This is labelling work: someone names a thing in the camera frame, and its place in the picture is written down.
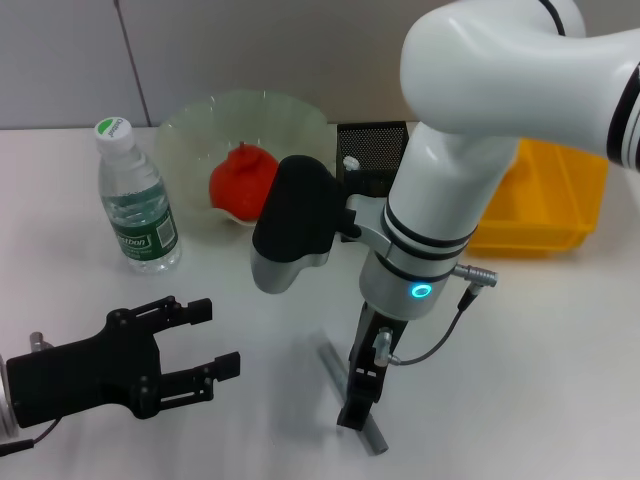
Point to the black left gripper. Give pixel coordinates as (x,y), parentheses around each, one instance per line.
(75,375)

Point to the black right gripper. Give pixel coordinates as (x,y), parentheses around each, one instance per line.
(367,340)

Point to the grey marker pen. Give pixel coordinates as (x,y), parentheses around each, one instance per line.
(332,365)

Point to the clear green-label water bottle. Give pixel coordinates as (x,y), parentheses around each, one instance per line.
(140,225)

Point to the red-orange toy orange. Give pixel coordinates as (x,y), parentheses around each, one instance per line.
(235,185)

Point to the mint green pen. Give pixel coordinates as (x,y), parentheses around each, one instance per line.
(351,163)

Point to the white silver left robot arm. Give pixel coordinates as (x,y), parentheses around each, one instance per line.
(4,405)

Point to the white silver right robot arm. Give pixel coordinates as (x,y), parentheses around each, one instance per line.
(475,125)

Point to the pale green wavy glass plate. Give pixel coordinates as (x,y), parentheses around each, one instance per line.
(185,150)

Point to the black mesh pen holder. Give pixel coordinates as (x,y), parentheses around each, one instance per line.
(375,145)

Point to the yellow plastic storage bin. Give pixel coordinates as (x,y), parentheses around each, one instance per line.
(550,210)

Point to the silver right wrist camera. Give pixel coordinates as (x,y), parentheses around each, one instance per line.
(300,210)

